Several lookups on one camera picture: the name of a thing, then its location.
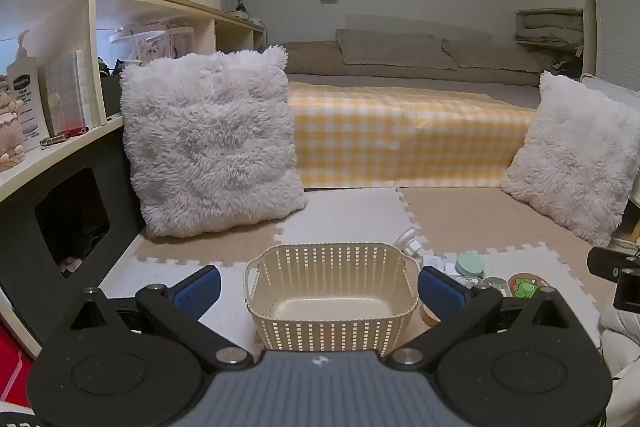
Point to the beige bed pillow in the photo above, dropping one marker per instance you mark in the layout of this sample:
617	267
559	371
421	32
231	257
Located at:
490	54
390	49

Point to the round cork coaster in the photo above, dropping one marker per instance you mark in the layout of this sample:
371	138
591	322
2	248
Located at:
429	314

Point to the black cabinet panel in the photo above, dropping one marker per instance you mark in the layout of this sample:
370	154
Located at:
120	187

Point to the large white fluffy pillow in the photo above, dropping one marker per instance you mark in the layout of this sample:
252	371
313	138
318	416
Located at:
210	142

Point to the white door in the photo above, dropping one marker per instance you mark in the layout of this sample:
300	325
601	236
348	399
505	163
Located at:
617	27

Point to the white cloth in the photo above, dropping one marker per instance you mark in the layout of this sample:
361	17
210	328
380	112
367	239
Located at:
620	337

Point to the cream perforated plastic basket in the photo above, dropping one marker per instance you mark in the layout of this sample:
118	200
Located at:
330	307

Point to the dark glass bottle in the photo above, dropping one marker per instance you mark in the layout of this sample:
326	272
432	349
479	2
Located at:
241	7

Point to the small grey case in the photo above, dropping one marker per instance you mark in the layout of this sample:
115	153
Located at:
495	287

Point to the pink knitted figurine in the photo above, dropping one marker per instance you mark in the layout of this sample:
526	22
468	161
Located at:
9	127

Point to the green round lid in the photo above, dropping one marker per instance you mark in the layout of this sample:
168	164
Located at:
469	264

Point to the clear plastic container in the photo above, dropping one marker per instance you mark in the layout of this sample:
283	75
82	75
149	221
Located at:
155	44

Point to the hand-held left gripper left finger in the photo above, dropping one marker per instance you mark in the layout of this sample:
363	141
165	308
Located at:
200	289

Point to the stack of folded bedding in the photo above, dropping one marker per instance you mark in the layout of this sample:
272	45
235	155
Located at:
550	29

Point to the white suction cup hook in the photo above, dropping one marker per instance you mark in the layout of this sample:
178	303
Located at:
407	244

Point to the white lotion pump bottle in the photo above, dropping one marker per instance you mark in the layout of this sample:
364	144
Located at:
25	92

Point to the white checkered book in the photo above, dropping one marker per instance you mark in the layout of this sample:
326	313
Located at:
62	92

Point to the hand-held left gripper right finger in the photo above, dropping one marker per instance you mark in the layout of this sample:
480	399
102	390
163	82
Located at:
440	294

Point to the foam puzzle mat tiles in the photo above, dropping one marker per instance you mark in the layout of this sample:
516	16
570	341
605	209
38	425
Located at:
475	217

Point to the red box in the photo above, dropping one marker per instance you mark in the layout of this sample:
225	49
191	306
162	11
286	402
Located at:
12	357

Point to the yellow checkered mattress cover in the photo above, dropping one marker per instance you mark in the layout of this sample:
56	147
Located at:
400	137

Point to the beige bed sheet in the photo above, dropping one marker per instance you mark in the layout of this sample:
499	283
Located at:
450	87

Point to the round frog picture coaster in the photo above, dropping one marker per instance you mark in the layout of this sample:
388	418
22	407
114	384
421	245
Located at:
527	286

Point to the white wooden shelf unit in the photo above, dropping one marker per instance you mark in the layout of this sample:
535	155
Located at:
150	4

